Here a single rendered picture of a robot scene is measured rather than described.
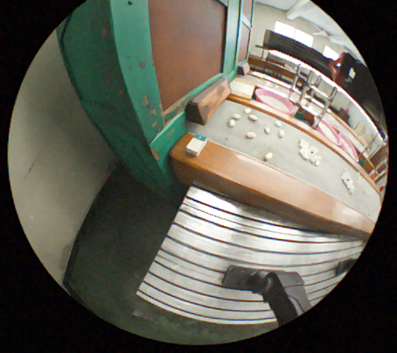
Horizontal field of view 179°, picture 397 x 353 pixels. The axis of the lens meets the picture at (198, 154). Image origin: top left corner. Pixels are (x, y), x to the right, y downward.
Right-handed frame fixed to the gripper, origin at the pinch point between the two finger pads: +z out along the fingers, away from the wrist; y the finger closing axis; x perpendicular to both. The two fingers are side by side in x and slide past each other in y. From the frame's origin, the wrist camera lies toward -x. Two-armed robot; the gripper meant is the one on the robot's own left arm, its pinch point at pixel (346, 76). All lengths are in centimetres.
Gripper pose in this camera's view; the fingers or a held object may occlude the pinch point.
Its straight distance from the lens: 36.1
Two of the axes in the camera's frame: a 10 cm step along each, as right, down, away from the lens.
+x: -0.1, 6.0, 8.0
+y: -9.2, -3.1, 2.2
